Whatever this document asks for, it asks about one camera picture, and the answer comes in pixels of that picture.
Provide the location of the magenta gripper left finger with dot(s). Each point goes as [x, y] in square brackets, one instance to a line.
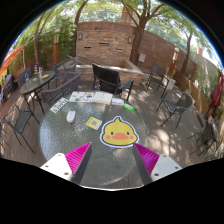
[70, 166]

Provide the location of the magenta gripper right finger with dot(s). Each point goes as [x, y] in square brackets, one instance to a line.
[152, 166]

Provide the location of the yellow duck mouse pad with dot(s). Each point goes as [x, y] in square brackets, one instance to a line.
[118, 133]

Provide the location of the yellow QR code card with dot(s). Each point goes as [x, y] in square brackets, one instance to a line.
[94, 123]

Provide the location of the round glass table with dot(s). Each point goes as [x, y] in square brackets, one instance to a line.
[106, 164]
[34, 85]

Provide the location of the green marker pen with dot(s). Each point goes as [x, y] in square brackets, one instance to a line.
[129, 107]

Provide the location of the white keyboard card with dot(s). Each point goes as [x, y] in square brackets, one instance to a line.
[58, 105]

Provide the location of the metal chair far right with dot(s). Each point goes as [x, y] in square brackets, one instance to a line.
[207, 136]

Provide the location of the metal chair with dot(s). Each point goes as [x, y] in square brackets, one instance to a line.
[207, 136]
[24, 125]
[184, 102]

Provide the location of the open white book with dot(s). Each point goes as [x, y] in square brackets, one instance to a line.
[102, 97]

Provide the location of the dark chair left of table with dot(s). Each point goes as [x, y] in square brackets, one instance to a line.
[70, 84]

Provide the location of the metal chair front left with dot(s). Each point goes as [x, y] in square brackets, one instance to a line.
[24, 125]

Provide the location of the black wicker chair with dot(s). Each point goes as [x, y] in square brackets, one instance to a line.
[108, 80]

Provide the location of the black chair back right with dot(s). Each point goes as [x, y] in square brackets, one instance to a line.
[158, 76]

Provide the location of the red folded umbrella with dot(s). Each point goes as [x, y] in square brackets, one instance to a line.
[216, 94]

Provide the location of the blue chair back left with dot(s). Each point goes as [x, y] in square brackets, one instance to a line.
[24, 76]

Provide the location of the orange umbrella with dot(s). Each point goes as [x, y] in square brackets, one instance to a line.
[9, 58]

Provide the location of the stone fountain wall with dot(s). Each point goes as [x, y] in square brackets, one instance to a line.
[108, 44]

